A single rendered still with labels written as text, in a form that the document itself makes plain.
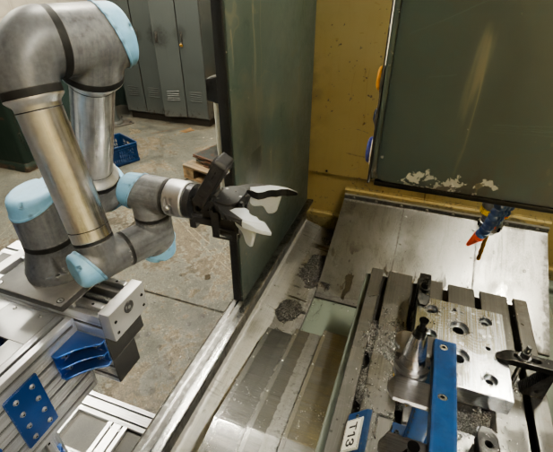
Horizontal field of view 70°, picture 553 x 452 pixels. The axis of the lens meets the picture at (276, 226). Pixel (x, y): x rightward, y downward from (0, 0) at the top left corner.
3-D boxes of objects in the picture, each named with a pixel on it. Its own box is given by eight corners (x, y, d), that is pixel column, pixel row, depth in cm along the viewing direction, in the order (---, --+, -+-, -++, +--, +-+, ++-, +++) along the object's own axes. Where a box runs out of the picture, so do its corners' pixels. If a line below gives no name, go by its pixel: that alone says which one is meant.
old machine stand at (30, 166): (29, 173, 416) (-16, 53, 352) (-8, 166, 430) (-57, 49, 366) (69, 152, 461) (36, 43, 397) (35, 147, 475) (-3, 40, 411)
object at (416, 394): (384, 399, 67) (385, 396, 66) (388, 373, 71) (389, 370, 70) (428, 412, 65) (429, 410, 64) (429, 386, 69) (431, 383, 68)
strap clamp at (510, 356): (485, 383, 104) (503, 345, 96) (485, 373, 107) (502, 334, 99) (542, 399, 100) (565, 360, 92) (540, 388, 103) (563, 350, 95)
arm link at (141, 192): (141, 199, 88) (133, 163, 84) (184, 207, 85) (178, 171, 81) (117, 216, 82) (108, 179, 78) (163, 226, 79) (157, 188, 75)
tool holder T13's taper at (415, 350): (424, 374, 69) (432, 348, 65) (397, 365, 70) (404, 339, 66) (427, 355, 72) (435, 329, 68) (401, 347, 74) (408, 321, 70)
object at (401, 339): (393, 350, 75) (393, 346, 75) (395, 329, 80) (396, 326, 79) (431, 360, 73) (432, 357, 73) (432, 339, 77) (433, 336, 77)
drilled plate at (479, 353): (405, 385, 99) (409, 371, 97) (414, 307, 122) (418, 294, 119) (507, 414, 93) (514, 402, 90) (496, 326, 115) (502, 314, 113)
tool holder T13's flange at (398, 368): (425, 389, 69) (427, 380, 68) (390, 377, 71) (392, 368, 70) (428, 361, 74) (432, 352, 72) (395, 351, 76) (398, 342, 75)
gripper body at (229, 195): (254, 222, 81) (202, 212, 84) (254, 185, 76) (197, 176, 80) (239, 244, 75) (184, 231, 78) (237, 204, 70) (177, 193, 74)
